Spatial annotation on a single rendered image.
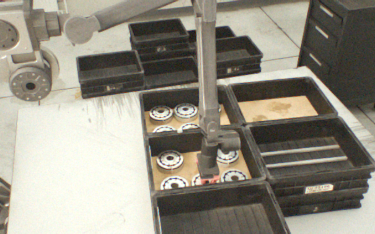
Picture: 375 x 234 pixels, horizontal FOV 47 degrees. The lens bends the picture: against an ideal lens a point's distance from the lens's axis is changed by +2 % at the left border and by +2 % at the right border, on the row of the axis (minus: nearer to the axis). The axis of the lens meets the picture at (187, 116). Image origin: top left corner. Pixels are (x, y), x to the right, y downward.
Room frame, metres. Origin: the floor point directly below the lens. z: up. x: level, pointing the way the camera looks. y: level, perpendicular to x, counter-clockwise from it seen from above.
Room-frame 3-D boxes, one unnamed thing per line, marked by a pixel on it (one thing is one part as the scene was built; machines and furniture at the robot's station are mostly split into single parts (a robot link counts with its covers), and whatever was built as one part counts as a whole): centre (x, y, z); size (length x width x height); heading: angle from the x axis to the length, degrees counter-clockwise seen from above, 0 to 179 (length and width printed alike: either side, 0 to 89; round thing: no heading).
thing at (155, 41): (2.81, 0.22, 0.37); 0.40 x 0.30 x 0.45; 105
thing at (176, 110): (1.49, 0.01, 0.86); 0.10 x 0.10 x 0.01
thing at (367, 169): (1.18, -0.45, 0.92); 0.40 x 0.30 x 0.02; 99
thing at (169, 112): (1.47, 0.12, 0.86); 0.10 x 0.10 x 0.01
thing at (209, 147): (1.05, -0.08, 1.04); 0.07 x 0.06 x 0.07; 104
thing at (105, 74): (2.32, 0.50, 0.37); 0.40 x 0.30 x 0.45; 105
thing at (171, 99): (1.41, 0.00, 0.87); 0.40 x 0.30 x 0.11; 99
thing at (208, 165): (1.05, -0.07, 0.98); 0.10 x 0.07 x 0.07; 9
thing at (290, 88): (1.48, -0.40, 0.87); 0.40 x 0.30 x 0.11; 99
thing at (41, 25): (1.11, 0.40, 1.45); 0.09 x 0.08 x 0.12; 15
